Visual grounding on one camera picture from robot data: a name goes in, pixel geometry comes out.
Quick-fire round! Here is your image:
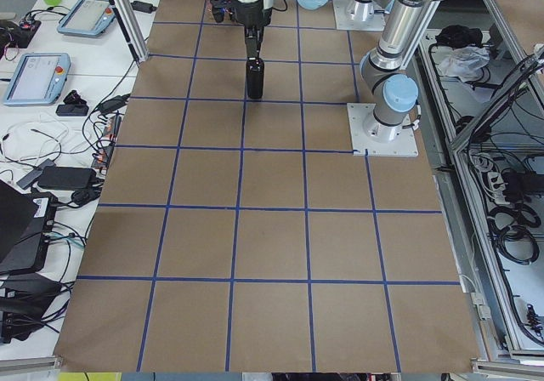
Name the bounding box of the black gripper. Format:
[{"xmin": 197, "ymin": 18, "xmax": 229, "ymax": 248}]
[{"xmin": 235, "ymin": 0, "xmax": 269, "ymax": 59}]

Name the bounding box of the dark glass wine bottle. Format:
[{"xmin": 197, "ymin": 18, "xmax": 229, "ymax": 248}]
[{"xmin": 246, "ymin": 57, "xmax": 265, "ymax": 100}]

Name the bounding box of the black power adapter brick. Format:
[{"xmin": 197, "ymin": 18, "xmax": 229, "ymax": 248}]
[{"xmin": 131, "ymin": 0, "xmax": 156, "ymax": 14}]

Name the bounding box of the upper blue teach pendant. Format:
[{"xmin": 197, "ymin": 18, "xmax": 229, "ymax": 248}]
[{"xmin": 57, "ymin": 0, "xmax": 115, "ymax": 37}]

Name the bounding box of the blue teach pendant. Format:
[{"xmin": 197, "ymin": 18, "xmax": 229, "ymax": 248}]
[
  {"xmin": 57, "ymin": 0, "xmax": 115, "ymax": 37},
  {"xmin": 3, "ymin": 53, "xmax": 71, "ymax": 106}
]

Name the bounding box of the black small stand device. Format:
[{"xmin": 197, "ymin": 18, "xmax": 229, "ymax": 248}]
[{"xmin": 55, "ymin": 89, "xmax": 89, "ymax": 117}]

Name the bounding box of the crumpled white cloth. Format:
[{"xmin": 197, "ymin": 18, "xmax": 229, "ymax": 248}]
[{"xmin": 438, "ymin": 46, "xmax": 490, "ymax": 82}]

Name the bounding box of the lower blue teach pendant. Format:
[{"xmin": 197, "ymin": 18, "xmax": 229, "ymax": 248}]
[{"xmin": 3, "ymin": 53, "xmax": 71, "ymax": 106}]

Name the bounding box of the large black power brick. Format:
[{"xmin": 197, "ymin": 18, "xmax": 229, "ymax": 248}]
[{"xmin": 37, "ymin": 166, "xmax": 96, "ymax": 191}]

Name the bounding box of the black electronics box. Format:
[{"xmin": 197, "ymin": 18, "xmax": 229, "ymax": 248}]
[{"xmin": 1, "ymin": 192, "xmax": 57, "ymax": 275}]

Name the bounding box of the black laptop computer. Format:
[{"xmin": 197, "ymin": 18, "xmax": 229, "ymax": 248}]
[{"xmin": 1, "ymin": 181, "xmax": 37, "ymax": 261}]

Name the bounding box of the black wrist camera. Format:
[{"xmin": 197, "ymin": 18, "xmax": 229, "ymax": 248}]
[{"xmin": 210, "ymin": 0, "xmax": 234, "ymax": 23}]

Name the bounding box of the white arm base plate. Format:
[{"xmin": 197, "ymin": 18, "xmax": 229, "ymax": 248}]
[
  {"xmin": 347, "ymin": 103, "xmax": 418, "ymax": 157},
  {"xmin": 333, "ymin": 0, "xmax": 385, "ymax": 32}
]

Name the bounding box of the aluminium frame post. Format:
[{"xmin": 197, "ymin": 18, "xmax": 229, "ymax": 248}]
[{"xmin": 108, "ymin": 0, "xmax": 149, "ymax": 64}]

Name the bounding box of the black cable bundle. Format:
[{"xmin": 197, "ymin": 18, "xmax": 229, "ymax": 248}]
[{"xmin": 488, "ymin": 204, "xmax": 543, "ymax": 267}]

